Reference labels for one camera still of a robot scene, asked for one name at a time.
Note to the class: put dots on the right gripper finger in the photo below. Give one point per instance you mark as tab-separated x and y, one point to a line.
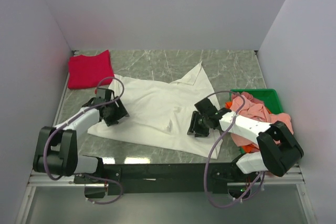
193	128
202	134

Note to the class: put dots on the white t shirt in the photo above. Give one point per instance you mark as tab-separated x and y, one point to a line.
160	113

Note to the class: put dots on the green plastic bin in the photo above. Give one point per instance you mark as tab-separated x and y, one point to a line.
268	96

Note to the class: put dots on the orange t shirt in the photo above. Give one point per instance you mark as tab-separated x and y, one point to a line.
246	148

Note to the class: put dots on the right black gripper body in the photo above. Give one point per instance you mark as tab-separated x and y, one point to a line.
203	120

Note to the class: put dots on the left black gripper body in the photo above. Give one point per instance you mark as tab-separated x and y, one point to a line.
113	112

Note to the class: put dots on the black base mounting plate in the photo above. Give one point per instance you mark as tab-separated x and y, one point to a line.
163	178

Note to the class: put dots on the folded red t shirt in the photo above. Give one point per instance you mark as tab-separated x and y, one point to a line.
87	71

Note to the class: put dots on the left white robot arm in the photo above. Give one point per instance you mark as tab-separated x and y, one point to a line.
56	152

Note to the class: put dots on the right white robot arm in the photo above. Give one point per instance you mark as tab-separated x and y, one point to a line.
278	150

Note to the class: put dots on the pink t shirt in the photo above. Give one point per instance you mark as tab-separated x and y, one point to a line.
256	110

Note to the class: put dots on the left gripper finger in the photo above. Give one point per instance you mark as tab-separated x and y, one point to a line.
111	121
121	111

